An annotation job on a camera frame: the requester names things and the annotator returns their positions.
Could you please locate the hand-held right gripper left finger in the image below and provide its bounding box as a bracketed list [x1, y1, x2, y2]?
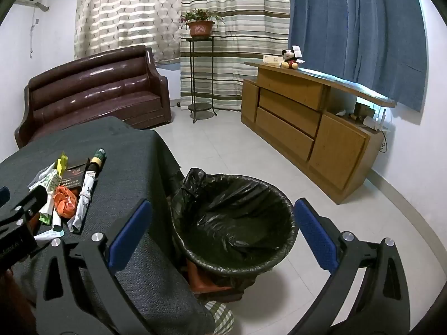
[35, 199, 154, 335]

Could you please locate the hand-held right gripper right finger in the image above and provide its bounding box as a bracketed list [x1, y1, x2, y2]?
[288, 198, 411, 335]

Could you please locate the white green squeezed tube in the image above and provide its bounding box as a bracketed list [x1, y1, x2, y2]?
[28, 163, 63, 196]

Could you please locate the white curved plastic strip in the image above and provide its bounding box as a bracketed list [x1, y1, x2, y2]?
[51, 200, 63, 233]

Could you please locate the orange plastic bag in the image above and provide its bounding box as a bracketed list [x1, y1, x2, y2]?
[53, 186, 77, 219]

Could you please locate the light blue wrapper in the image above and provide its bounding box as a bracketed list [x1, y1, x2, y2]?
[34, 228, 65, 242]

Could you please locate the yellow wrapper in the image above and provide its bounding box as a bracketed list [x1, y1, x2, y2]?
[57, 151, 69, 177]

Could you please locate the black cigarette box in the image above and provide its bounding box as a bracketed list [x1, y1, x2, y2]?
[59, 159, 92, 191]

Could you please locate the white knotted wrapper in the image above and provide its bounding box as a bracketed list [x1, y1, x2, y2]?
[68, 171, 99, 233]

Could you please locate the trash bin with black bag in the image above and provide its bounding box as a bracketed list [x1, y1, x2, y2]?
[170, 167, 298, 292]

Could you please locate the small green bottle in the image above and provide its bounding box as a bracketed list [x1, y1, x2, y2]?
[85, 147, 107, 175]

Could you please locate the wooden cabinet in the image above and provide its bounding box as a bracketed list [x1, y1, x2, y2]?
[241, 61, 397, 205]

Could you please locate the green checked cloth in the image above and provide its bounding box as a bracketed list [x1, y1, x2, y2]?
[199, 300, 234, 335]

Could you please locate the brown leather sofa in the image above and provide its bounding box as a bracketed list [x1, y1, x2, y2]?
[15, 45, 172, 149]

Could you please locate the white router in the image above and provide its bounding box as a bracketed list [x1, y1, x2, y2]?
[363, 110, 388, 130]

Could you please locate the small brown box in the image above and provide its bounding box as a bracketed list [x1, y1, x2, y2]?
[351, 105, 372, 123]

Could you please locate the black metal plant stand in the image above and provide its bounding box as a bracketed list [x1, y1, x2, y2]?
[186, 35, 218, 123]

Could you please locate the mouse plush toy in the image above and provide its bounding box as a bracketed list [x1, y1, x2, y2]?
[280, 49, 301, 70]

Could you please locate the beige patterned curtain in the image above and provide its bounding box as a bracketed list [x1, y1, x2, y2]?
[73, 0, 184, 65]

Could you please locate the striped curtain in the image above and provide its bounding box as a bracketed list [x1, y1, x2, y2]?
[180, 0, 290, 112]

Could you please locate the blue curtain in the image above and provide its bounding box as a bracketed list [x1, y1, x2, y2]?
[288, 0, 428, 112]

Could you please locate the potted plant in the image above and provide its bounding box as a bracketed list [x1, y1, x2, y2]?
[180, 9, 224, 38]

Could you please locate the air conditioner cable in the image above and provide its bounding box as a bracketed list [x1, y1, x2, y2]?
[30, 7, 39, 60]

